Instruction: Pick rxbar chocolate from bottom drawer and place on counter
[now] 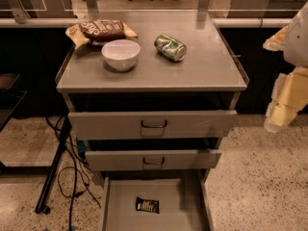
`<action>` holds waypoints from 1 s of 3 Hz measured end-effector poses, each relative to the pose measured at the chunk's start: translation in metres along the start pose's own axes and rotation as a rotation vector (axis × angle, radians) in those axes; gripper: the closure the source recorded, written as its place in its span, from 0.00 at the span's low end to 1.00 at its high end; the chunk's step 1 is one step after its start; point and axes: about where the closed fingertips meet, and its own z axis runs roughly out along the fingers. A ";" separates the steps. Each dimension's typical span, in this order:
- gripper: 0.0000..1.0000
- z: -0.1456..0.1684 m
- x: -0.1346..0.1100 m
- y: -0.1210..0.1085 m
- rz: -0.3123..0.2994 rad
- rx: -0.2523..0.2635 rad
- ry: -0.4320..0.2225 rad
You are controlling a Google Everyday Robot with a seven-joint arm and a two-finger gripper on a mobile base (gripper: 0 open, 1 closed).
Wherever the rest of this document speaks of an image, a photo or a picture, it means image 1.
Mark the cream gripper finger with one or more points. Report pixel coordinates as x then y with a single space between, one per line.
277 41
289 97

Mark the black rxbar chocolate wrapper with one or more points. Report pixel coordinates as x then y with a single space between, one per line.
147 205

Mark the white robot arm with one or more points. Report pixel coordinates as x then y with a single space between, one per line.
296 40

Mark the grey top drawer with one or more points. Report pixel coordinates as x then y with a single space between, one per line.
151 125

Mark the grey drawer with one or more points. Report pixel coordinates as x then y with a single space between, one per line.
159 203
152 159
151 125

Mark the grey drawer cabinet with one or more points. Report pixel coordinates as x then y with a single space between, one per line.
208 79

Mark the grey bottom drawer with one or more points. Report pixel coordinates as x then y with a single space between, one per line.
159 203

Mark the grey middle drawer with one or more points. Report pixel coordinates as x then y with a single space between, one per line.
152 159

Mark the green soda can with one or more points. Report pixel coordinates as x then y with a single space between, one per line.
170 47

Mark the white ceramic bowl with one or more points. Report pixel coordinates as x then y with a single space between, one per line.
121 54

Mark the brown chip bag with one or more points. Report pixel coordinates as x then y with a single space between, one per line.
98 32

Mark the dark side table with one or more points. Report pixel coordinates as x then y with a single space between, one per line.
10 96

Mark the black stand leg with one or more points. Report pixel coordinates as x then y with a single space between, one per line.
47 187

